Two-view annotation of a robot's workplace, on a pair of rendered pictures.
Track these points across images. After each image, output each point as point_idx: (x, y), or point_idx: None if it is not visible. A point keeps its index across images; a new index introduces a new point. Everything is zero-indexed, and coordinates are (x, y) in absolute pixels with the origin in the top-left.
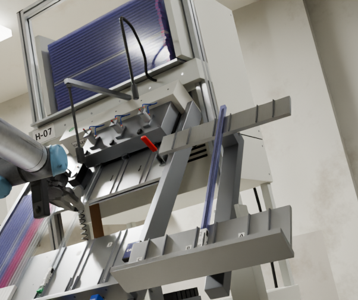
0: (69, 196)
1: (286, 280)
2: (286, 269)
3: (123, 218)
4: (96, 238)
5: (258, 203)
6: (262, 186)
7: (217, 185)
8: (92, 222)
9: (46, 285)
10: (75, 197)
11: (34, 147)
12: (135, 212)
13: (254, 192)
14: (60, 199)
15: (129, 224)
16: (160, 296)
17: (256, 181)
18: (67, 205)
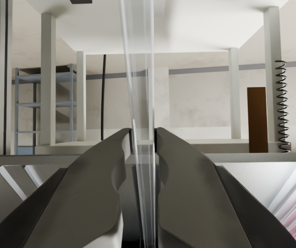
0: (34, 234)
1: (79, 56)
2: (77, 65)
3: (230, 140)
4: (263, 117)
5: (101, 127)
6: (81, 139)
7: None
8: (266, 141)
9: None
10: (26, 201)
11: None
12: (201, 141)
13: (103, 137)
14: (159, 229)
15: (236, 137)
16: None
17: (66, 142)
18: (163, 165)
